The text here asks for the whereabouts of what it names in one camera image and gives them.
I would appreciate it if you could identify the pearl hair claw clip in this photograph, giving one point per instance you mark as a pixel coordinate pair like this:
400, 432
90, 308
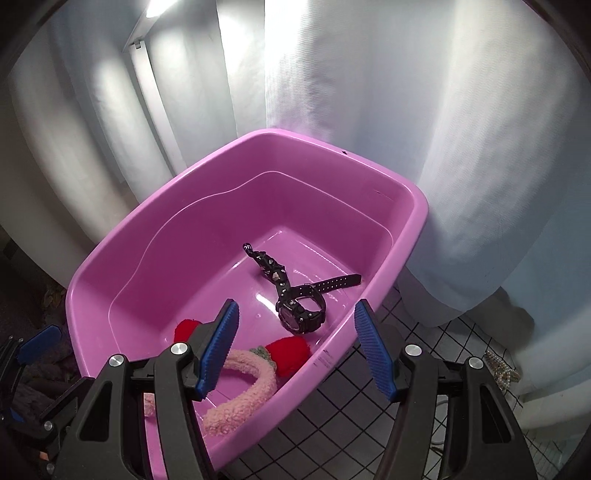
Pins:
503, 374

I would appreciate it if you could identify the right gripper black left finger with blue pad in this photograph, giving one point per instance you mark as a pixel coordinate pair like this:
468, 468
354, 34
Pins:
107, 438

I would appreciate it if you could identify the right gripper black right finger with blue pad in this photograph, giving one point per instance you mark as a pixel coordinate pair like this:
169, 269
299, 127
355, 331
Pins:
483, 439

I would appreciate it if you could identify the white curtain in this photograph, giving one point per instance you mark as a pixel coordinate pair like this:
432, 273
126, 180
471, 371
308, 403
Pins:
485, 105

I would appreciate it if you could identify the black digital wristwatch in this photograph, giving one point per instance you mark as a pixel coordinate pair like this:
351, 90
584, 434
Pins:
302, 308

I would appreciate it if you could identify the pink fuzzy strawberry headband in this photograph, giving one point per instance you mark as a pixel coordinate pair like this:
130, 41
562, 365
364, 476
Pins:
267, 365

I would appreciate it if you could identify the pink plastic basin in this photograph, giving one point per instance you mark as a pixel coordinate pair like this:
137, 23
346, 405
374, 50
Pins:
319, 210

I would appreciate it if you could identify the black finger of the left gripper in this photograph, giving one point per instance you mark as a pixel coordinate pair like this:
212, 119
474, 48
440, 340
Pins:
34, 348

